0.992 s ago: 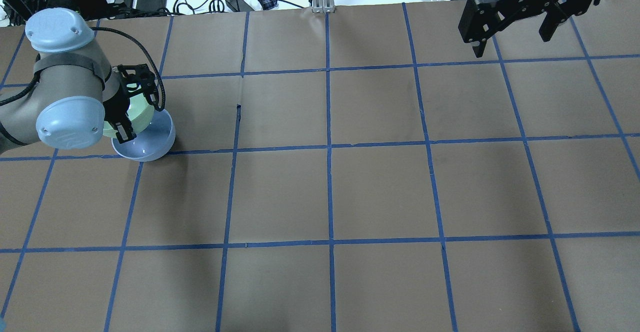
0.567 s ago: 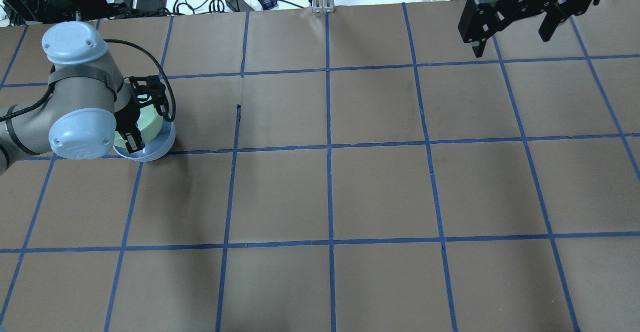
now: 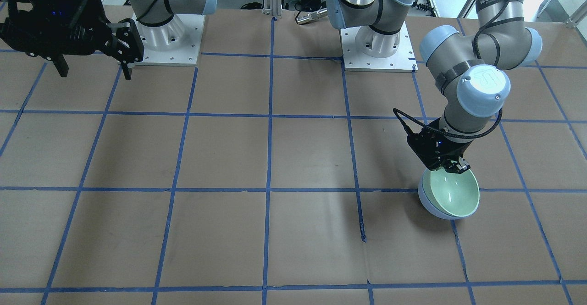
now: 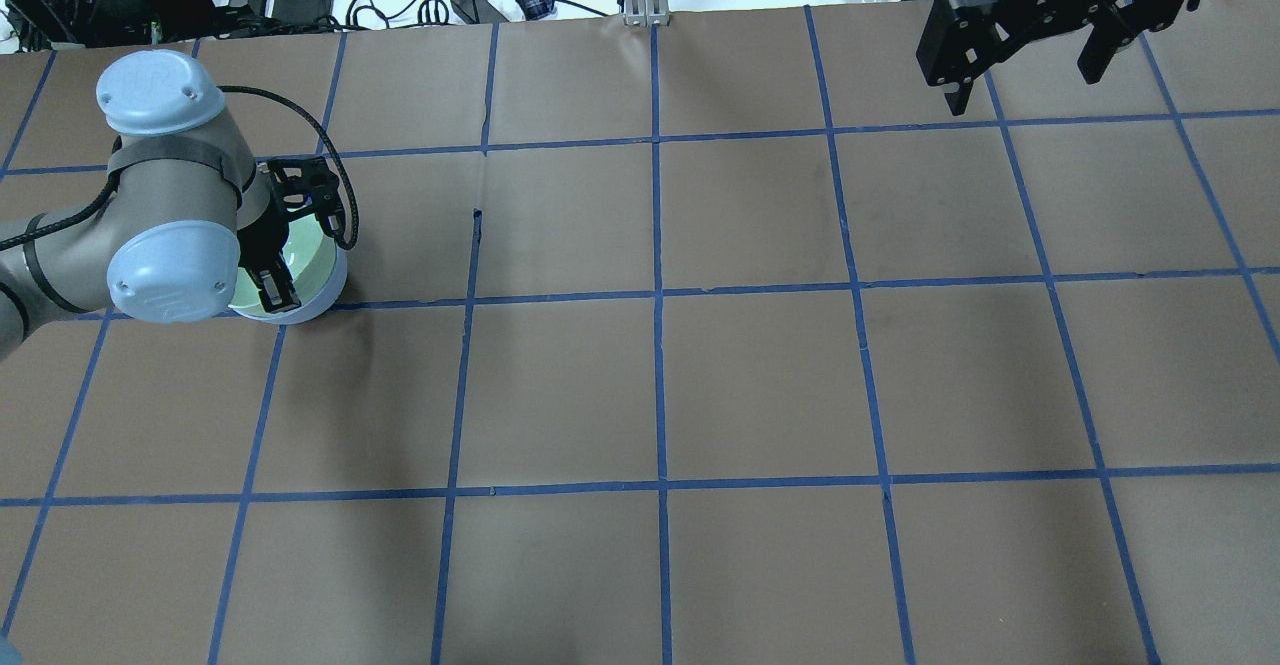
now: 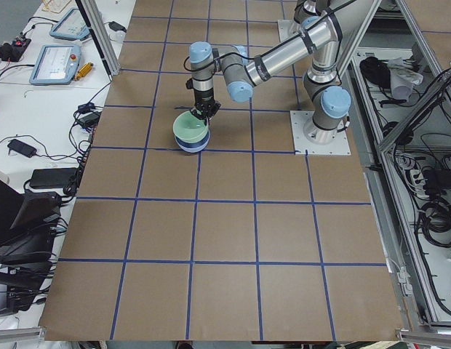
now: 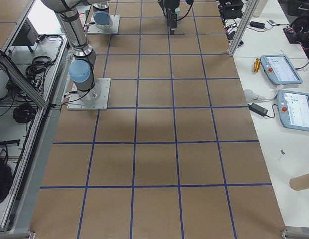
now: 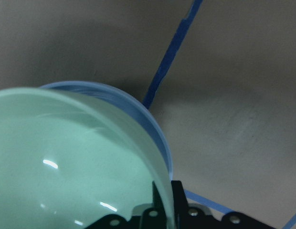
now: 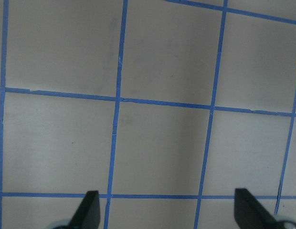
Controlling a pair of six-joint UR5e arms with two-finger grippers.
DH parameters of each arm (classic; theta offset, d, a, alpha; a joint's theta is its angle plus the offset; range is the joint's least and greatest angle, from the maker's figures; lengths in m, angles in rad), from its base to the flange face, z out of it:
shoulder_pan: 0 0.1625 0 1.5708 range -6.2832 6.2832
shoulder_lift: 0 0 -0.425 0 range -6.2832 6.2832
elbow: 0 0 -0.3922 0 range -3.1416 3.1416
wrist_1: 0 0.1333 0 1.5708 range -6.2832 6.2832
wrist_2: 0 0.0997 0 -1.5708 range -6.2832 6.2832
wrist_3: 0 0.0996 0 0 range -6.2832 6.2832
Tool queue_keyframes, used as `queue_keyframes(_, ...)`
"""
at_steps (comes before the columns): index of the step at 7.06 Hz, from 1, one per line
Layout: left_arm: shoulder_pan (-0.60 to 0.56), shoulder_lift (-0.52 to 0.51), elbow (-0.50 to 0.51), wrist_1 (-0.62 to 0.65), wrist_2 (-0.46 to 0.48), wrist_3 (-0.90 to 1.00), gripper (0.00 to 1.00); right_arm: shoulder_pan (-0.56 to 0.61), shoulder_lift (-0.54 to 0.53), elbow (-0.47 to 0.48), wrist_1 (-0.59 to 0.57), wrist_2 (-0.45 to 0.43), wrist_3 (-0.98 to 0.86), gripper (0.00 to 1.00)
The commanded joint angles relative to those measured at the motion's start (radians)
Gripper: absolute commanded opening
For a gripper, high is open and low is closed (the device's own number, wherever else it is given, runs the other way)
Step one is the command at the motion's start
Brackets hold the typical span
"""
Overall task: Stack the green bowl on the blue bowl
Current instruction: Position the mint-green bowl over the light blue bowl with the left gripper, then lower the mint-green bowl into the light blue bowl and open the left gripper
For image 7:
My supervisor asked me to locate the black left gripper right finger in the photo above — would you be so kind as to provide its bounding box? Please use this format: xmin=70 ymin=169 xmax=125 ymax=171
xmin=171 ymin=181 xmax=272 ymax=229

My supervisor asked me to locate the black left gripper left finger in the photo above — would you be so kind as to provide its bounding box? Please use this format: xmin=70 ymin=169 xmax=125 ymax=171
xmin=140 ymin=181 xmax=167 ymax=229

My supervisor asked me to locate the green bowl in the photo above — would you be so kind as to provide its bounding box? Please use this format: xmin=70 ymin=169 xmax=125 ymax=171
xmin=0 ymin=88 xmax=174 ymax=229

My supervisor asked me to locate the blue bowl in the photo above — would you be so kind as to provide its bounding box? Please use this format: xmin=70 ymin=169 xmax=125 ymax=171
xmin=41 ymin=81 xmax=173 ymax=179

